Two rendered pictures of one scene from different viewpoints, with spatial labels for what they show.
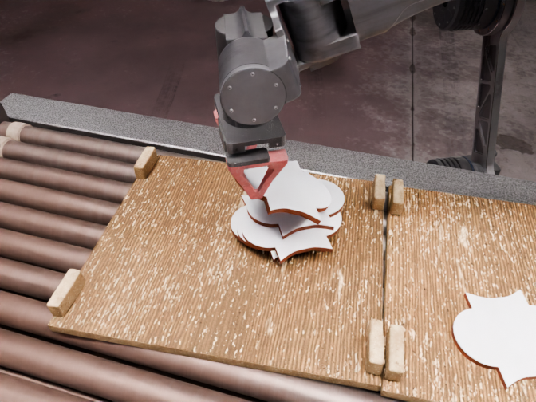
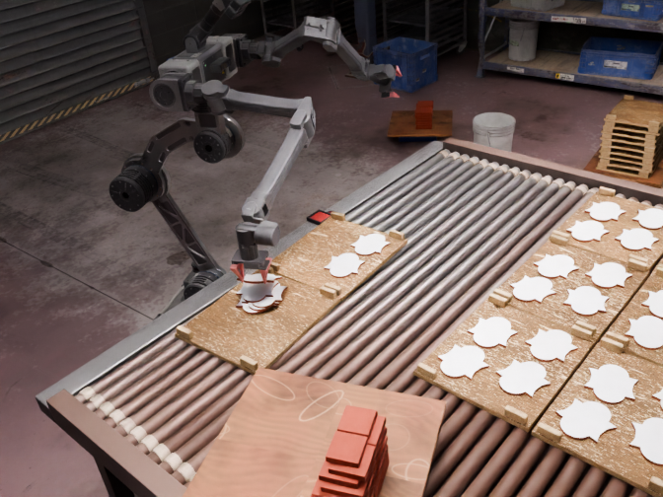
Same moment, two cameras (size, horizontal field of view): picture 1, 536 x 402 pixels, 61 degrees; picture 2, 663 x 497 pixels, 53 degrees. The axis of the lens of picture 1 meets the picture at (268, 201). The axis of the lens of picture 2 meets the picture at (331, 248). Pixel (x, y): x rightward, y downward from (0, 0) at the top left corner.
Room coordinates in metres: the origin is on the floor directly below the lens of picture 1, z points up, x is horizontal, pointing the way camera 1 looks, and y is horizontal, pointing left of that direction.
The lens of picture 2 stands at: (-0.58, 1.42, 2.26)
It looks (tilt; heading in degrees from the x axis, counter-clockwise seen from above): 33 degrees down; 298
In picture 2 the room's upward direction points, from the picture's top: 5 degrees counter-clockwise
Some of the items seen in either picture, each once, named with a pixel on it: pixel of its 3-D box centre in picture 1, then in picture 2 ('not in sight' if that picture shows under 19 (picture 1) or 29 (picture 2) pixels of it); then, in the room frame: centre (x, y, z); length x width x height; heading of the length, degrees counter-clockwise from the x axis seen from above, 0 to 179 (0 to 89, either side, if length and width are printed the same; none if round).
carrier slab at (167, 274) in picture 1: (239, 246); (258, 317); (0.43, 0.04, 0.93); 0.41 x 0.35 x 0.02; 79
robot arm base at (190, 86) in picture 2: not in sight; (195, 93); (0.91, -0.47, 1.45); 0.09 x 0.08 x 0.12; 97
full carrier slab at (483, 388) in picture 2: not in sight; (505, 353); (-0.34, -0.04, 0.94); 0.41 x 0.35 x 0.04; 74
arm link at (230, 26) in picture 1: (245, 49); (248, 234); (0.43, 0.02, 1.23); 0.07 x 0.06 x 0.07; 6
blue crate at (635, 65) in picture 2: not in sight; (620, 57); (-0.29, -4.95, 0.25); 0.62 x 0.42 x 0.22; 175
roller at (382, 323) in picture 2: not in sight; (415, 295); (0.01, -0.26, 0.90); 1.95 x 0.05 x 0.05; 74
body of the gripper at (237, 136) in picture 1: (246, 99); (249, 250); (0.44, 0.02, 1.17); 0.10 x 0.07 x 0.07; 13
